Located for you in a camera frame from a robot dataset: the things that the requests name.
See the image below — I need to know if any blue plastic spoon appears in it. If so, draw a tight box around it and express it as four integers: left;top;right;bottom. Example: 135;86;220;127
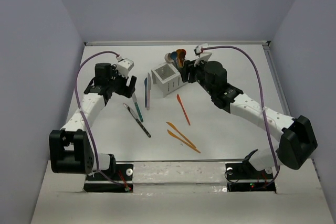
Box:
171;51;181;69

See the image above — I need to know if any white two-compartment utensil caddy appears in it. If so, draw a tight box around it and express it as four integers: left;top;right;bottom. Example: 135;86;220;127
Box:
151;63;186;97

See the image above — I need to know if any orange-red plastic spoon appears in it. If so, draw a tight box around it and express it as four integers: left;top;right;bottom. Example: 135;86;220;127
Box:
180;49;186;63

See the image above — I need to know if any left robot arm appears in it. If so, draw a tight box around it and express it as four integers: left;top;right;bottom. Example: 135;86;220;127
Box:
49;59;136;179

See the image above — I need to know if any yellow plastic knife upper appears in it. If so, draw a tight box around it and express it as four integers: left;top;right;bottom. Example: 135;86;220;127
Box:
166;122;196;147

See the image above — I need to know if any metal knife teal handle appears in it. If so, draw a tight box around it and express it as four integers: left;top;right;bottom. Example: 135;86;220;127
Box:
132;93;144;122

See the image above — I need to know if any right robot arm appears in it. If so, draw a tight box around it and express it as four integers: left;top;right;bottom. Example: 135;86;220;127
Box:
179;60;318;178

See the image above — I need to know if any beige long spoon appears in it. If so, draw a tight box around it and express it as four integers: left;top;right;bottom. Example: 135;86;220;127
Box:
164;53;174;63

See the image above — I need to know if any pink plastic knife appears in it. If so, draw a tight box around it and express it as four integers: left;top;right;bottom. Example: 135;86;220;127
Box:
146;72;152;110

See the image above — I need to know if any orange-red plastic knife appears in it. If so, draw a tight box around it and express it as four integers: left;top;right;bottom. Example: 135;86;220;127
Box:
176;94;191;126

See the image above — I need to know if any metal knife black handle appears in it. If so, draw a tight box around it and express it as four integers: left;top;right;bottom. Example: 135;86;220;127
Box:
123;103;151;138

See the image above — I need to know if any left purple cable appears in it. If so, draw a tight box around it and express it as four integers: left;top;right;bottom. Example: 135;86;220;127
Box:
75;50;129;189

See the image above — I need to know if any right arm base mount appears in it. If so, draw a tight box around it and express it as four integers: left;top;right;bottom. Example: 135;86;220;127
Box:
224;163;276;192

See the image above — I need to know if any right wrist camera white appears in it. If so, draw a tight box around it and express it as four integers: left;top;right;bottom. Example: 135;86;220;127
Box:
194;43;212;66

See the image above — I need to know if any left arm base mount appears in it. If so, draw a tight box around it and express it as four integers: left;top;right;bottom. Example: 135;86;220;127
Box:
83;163;134;193

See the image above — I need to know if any blue plastic knife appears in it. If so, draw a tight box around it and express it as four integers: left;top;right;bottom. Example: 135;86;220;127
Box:
144;78;148;108

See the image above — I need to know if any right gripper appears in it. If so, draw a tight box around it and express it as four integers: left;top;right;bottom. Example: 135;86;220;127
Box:
179;56;215;96

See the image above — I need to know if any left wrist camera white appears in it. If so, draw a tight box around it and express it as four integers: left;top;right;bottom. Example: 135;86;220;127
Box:
116;56;134;78

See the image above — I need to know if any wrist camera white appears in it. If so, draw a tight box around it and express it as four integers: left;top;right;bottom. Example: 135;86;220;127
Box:
194;43;212;66
116;56;134;78

